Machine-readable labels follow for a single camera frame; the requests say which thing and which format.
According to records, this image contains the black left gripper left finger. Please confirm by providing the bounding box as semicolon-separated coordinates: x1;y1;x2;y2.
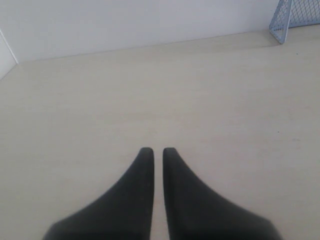
43;147;154;240

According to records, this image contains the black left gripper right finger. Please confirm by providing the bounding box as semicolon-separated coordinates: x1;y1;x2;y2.
162;147;279;240

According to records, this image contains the small white soccer goal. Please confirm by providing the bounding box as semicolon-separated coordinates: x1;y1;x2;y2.
269;0;320;45

